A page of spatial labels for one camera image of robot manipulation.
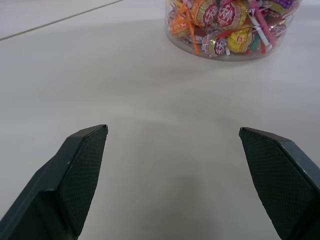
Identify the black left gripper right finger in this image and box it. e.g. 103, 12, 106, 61
238, 126, 320, 240

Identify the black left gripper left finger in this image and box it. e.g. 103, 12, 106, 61
0, 123, 109, 240

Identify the yellow candy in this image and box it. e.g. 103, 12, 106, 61
225, 27, 255, 54

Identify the pink and white candy stick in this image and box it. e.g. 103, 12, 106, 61
251, 0, 276, 48

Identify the orange candy stick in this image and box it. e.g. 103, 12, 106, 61
174, 0, 200, 56

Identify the clear plastic candy jar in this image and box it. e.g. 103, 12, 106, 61
164, 0, 304, 62

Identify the yellow and purple candy wrapper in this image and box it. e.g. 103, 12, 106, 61
269, 0, 301, 14

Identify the orange candy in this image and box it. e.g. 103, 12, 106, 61
168, 12, 191, 39

